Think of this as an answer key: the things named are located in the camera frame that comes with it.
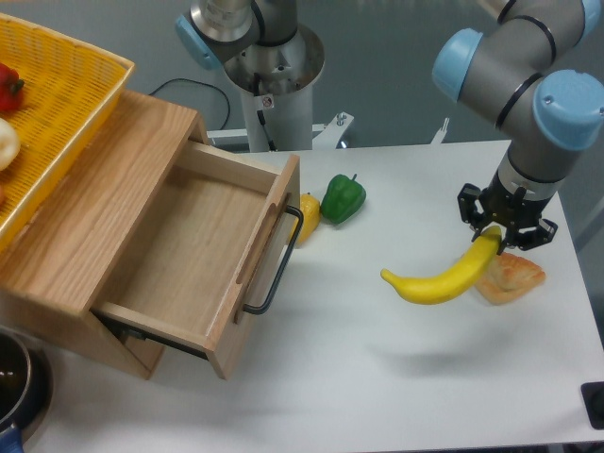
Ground open wooden top drawer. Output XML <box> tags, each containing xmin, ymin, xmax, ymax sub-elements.
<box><xmin>93</xmin><ymin>142</ymin><xmax>300</xmax><ymax>378</ymax></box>

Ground yellow banana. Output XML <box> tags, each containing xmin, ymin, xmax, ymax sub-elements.
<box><xmin>380</xmin><ymin>226</ymin><xmax>502</xmax><ymax>306</ymax></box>

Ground red bell pepper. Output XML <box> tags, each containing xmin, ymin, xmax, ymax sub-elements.
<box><xmin>0</xmin><ymin>63</ymin><xmax>25</xmax><ymax>112</ymax></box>

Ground wooden drawer cabinet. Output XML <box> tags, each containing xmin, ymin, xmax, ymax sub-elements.
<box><xmin>1</xmin><ymin>91</ymin><xmax>207</xmax><ymax>378</ymax></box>

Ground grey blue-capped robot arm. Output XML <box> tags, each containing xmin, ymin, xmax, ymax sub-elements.
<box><xmin>176</xmin><ymin>1</ymin><xmax>603</xmax><ymax>250</ymax></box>

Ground black metal drawer handle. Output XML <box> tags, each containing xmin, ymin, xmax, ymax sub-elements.
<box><xmin>242</xmin><ymin>205</ymin><xmax>304</xmax><ymax>316</ymax></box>

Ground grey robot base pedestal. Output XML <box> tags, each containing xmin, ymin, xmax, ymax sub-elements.
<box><xmin>225</xmin><ymin>25</ymin><xmax>325</xmax><ymax>153</ymax></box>

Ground white round vegetable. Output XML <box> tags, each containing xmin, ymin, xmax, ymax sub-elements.
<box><xmin>0</xmin><ymin>119</ymin><xmax>21</xmax><ymax>171</ymax></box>

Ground yellow plastic basket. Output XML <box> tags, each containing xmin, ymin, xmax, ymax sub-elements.
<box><xmin>1</xmin><ymin>14</ymin><xmax>135</xmax><ymax>246</ymax></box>

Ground white metal table bracket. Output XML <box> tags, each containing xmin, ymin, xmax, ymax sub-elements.
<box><xmin>208</xmin><ymin>111</ymin><xmax>355</xmax><ymax>153</ymax></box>

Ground triangular baked pastry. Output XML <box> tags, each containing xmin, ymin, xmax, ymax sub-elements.
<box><xmin>475</xmin><ymin>252</ymin><xmax>546</xmax><ymax>305</ymax></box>

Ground black cable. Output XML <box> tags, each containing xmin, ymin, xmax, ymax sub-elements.
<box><xmin>148</xmin><ymin>77</ymin><xmax>231</xmax><ymax>134</ymax></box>

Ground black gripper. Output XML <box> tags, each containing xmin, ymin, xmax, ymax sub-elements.
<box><xmin>457</xmin><ymin>181</ymin><xmax>558</xmax><ymax>255</ymax></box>

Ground dark metal pot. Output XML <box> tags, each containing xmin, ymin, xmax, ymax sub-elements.
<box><xmin>1</xmin><ymin>329</ymin><xmax>53</xmax><ymax>452</ymax></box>

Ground green bell pepper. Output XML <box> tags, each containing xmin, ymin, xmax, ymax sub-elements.
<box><xmin>321</xmin><ymin>174</ymin><xmax>366</xmax><ymax>225</ymax></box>

